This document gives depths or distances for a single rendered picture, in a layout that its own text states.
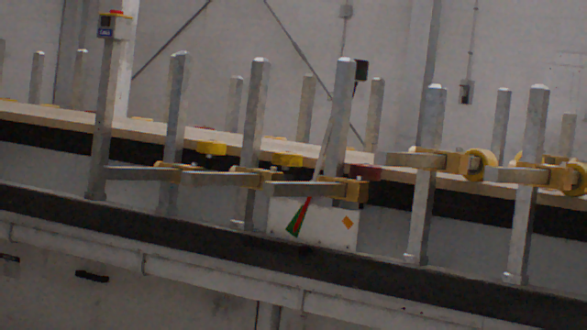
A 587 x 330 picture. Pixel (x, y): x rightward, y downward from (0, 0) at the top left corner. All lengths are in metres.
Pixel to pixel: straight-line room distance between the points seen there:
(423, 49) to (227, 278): 7.67
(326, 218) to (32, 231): 1.03
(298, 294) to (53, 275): 1.09
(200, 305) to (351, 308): 0.67
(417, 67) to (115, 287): 7.26
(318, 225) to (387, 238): 0.24
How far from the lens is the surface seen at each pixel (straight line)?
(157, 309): 3.47
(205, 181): 2.73
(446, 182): 2.85
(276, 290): 2.93
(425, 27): 10.57
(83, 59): 4.85
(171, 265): 3.13
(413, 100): 10.56
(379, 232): 2.99
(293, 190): 2.59
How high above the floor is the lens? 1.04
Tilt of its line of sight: 3 degrees down
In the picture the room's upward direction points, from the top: 7 degrees clockwise
